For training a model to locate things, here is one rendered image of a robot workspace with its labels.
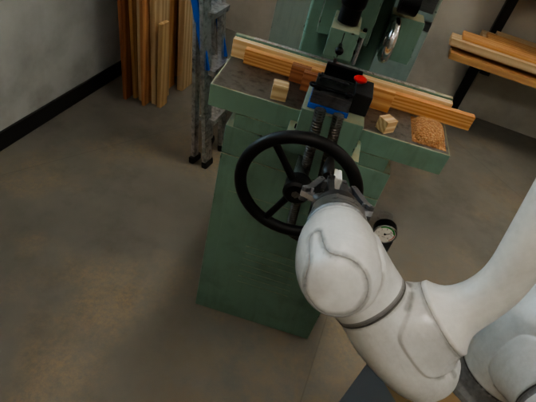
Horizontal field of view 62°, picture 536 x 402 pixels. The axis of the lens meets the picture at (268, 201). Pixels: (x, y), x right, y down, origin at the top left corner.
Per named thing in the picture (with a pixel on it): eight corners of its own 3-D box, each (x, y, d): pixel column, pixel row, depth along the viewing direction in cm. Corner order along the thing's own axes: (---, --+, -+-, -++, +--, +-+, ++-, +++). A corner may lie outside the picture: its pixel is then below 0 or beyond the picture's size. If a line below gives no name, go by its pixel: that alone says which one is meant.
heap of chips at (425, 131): (411, 141, 107) (416, 131, 105) (410, 116, 116) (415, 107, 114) (446, 151, 107) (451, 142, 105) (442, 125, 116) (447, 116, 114)
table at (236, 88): (193, 123, 104) (195, 100, 100) (230, 70, 127) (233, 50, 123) (443, 199, 102) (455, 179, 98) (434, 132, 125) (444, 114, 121)
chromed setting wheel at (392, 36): (375, 68, 120) (392, 22, 112) (376, 51, 129) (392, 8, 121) (385, 71, 120) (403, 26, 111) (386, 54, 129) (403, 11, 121)
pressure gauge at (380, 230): (366, 243, 120) (377, 222, 114) (367, 234, 123) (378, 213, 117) (388, 250, 120) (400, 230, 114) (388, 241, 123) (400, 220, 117)
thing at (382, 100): (305, 88, 115) (311, 68, 112) (306, 86, 116) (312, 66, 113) (387, 112, 115) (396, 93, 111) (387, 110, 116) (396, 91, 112)
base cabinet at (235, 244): (192, 304, 166) (217, 152, 119) (234, 206, 209) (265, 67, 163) (308, 340, 165) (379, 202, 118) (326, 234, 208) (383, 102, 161)
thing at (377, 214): (355, 252, 126) (365, 233, 121) (358, 223, 136) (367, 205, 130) (384, 261, 126) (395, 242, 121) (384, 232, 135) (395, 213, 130)
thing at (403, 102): (242, 63, 119) (245, 49, 116) (244, 60, 120) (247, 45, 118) (467, 131, 117) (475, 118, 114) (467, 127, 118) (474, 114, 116)
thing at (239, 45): (230, 56, 120) (233, 37, 117) (232, 53, 122) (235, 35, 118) (444, 120, 119) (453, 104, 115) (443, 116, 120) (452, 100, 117)
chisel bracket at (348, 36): (321, 60, 109) (330, 26, 104) (327, 40, 120) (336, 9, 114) (349, 68, 109) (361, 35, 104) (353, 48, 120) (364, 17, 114)
